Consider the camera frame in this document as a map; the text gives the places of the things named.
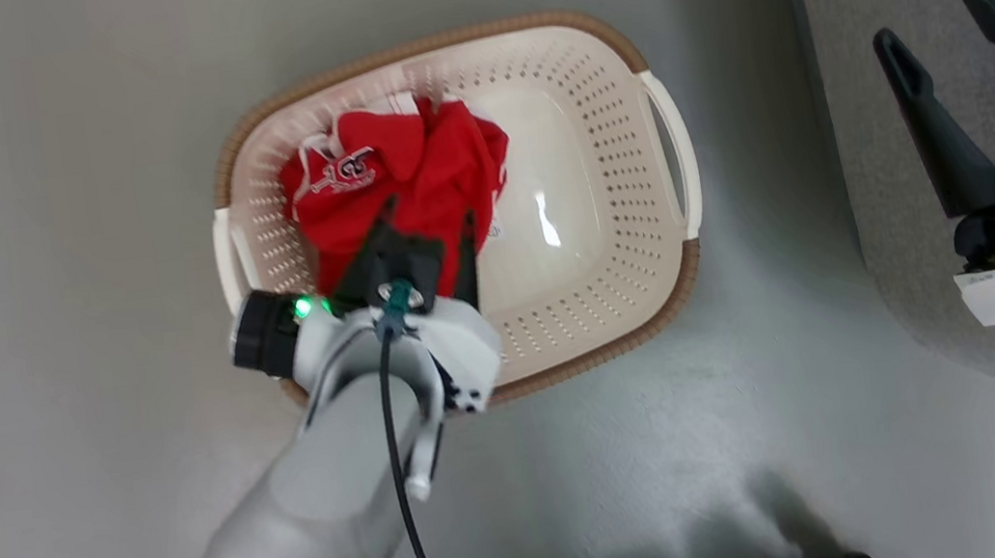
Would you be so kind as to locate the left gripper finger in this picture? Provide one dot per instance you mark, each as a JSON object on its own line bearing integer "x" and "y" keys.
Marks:
{"x": 371, "y": 243}
{"x": 466, "y": 259}

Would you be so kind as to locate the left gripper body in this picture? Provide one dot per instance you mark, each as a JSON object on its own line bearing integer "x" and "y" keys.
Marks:
{"x": 404, "y": 273}

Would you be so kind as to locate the red and white clothes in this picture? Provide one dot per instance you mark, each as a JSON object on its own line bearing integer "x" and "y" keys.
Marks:
{"x": 424, "y": 172}

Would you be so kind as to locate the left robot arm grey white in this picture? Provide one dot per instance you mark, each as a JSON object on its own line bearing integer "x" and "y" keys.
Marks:
{"x": 301, "y": 540}

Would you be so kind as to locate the paper barcode label sticker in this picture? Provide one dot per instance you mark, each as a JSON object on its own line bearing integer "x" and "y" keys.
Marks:
{"x": 492, "y": 231}

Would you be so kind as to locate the cream perforated laundry basket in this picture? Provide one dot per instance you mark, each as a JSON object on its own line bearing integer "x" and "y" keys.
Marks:
{"x": 614, "y": 204}

